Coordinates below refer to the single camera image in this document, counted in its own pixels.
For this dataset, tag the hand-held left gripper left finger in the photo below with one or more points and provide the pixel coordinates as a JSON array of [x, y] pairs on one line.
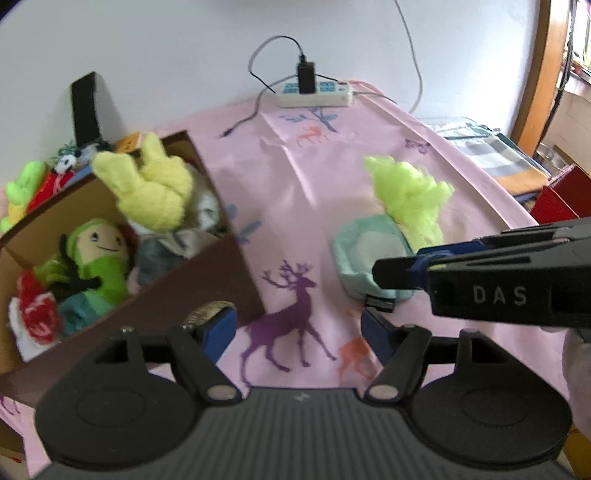
[[220, 330]]

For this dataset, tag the red white knitted plush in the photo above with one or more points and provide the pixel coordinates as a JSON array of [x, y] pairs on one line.
[[34, 309]]

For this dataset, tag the black smartphone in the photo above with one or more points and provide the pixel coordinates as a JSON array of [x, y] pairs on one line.
[[86, 108]]

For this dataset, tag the yellow plush bunny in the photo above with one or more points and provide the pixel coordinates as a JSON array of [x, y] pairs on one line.
[[152, 194]]

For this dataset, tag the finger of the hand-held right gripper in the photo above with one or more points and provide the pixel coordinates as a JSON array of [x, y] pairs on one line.
[[452, 251], [397, 273]]

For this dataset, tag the red plush toy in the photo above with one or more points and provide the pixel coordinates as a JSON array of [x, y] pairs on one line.
[[48, 187]]

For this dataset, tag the brown cardboard box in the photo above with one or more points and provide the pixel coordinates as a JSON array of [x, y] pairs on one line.
[[198, 281]]

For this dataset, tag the wooden window frame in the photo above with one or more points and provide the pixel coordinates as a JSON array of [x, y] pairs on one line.
[[540, 69]]

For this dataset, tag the teal round plush cushion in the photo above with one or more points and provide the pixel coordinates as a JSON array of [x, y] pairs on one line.
[[364, 258]]

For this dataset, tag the bright green plush toy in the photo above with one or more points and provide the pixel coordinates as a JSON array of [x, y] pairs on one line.
[[21, 189]]

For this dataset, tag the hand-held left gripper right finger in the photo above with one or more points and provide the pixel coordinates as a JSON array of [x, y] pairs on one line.
[[375, 328]]

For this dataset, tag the pink printed bedsheet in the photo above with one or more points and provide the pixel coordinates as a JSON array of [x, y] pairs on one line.
[[300, 194]]

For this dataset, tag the person's right hand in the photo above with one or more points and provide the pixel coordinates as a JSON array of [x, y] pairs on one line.
[[579, 378]]

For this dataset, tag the white power strip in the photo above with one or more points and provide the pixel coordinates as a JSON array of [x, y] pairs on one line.
[[323, 94]]

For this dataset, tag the teal cloth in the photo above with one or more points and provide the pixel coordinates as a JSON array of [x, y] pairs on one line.
[[81, 314]]

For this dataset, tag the black charger plug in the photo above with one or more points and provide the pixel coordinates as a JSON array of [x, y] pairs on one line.
[[305, 76]]

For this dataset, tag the small panda toy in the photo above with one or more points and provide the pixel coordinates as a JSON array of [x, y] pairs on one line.
[[65, 164]]

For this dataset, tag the folded striped cloth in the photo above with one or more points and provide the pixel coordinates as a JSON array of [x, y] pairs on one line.
[[494, 152]]

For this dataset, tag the white towel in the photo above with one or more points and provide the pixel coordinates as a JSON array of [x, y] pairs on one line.
[[205, 203]]

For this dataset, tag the neon green mesh cloth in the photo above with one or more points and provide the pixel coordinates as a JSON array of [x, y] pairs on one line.
[[411, 194]]

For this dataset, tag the green plush doll smiling face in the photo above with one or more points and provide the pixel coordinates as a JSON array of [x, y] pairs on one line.
[[101, 263]]

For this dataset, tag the red box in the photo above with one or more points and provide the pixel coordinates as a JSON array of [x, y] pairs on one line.
[[563, 198]]

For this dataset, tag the grey plush toy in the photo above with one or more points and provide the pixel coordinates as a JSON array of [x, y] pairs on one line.
[[171, 249]]

